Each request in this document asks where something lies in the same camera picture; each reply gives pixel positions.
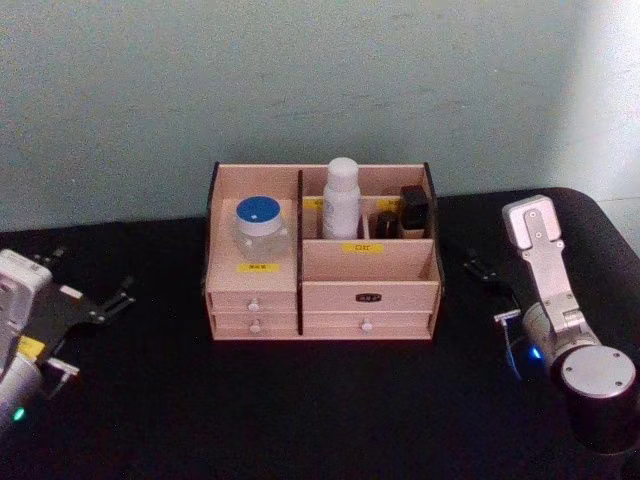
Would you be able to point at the tall black box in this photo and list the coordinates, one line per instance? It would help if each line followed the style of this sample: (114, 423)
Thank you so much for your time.
(416, 210)

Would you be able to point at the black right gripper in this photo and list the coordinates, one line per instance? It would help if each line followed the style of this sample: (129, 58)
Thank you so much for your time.
(512, 300)

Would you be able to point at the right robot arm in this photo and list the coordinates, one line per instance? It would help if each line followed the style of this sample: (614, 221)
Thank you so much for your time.
(595, 377)

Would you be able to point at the clear jar with blue lid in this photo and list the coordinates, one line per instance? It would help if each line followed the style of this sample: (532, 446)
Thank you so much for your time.
(260, 227)

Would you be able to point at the small black lipstick tube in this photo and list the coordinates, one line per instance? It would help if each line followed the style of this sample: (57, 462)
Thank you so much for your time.
(386, 225)

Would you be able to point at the black table cloth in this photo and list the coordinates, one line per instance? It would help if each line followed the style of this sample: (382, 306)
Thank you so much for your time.
(310, 410)

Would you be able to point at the wide wooden drawer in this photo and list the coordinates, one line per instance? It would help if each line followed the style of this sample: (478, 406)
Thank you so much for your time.
(395, 325)

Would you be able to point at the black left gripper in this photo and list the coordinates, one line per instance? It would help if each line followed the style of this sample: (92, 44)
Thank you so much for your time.
(57, 317)

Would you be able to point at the white plastic bottle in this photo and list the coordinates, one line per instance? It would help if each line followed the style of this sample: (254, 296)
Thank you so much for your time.
(341, 210)

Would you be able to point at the small wooden drawer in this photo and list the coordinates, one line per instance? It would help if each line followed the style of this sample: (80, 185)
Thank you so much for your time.
(280, 325)
(272, 301)

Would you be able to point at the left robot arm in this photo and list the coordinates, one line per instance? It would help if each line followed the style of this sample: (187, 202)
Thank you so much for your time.
(20, 292)

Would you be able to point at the wooden desk organizer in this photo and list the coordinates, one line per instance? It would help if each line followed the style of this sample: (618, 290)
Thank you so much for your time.
(370, 267)

